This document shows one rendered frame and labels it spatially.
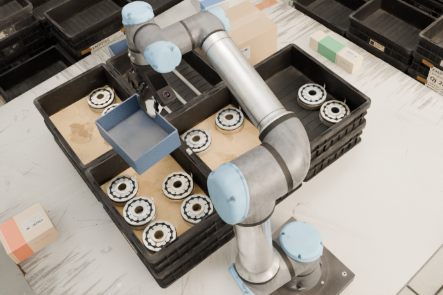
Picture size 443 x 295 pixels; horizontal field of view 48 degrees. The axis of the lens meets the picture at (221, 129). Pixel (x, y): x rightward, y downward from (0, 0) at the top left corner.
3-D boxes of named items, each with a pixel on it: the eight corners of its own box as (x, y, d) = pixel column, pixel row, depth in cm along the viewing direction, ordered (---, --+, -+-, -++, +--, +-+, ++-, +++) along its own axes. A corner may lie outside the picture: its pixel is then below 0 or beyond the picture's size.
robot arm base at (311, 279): (331, 268, 150) (336, 256, 142) (298, 303, 144) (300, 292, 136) (295, 234, 157) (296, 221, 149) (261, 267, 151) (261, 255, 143)
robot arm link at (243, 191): (295, 285, 137) (293, 168, 96) (250, 315, 133) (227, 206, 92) (271, 252, 144) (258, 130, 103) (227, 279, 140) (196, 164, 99)
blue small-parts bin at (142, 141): (181, 144, 142) (177, 130, 137) (140, 176, 137) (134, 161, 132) (141, 108, 153) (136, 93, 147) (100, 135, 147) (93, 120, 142)
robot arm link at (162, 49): (193, 35, 112) (171, 11, 118) (149, 56, 109) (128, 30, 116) (198, 60, 118) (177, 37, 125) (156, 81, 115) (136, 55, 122)
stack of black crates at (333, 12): (372, 37, 300) (379, 6, 282) (339, 62, 289) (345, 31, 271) (322, 8, 320) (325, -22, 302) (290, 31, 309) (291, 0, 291)
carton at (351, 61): (308, 47, 218) (310, 36, 213) (318, 40, 220) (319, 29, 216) (351, 74, 206) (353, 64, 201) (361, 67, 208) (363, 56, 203)
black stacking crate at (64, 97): (165, 143, 176) (160, 123, 167) (93, 189, 166) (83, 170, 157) (111, 83, 197) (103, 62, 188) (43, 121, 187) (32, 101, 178)
